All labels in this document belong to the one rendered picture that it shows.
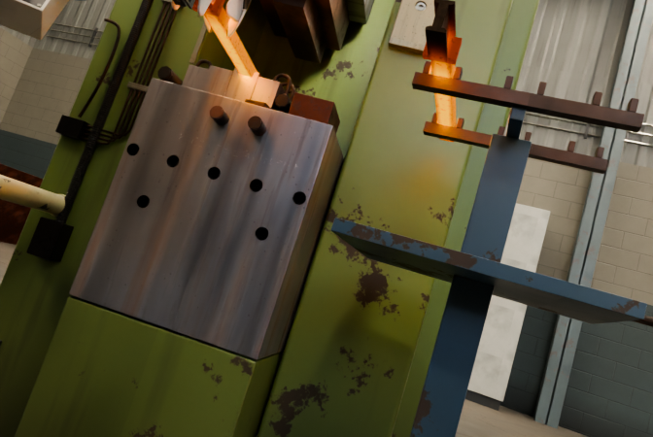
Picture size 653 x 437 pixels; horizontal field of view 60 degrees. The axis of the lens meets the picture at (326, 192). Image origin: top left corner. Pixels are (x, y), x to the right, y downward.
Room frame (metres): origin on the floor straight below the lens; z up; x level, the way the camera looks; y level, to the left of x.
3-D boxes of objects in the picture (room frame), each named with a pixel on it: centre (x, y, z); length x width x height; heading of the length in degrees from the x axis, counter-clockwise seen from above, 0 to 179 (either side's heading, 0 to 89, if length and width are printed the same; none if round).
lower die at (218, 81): (1.33, 0.22, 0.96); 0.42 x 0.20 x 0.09; 170
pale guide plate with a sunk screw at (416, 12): (1.20, -0.08, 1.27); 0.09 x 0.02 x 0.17; 80
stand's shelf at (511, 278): (0.87, -0.26, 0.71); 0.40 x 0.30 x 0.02; 73
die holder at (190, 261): (1.33, 0.16, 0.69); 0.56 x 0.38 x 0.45; 170
